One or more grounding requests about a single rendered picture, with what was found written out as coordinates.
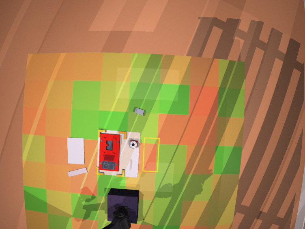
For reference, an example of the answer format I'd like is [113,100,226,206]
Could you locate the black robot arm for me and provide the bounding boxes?
[102,206,131,229]

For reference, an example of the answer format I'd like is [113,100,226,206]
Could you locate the grey flat bar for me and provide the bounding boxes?
[68,167,87,177]

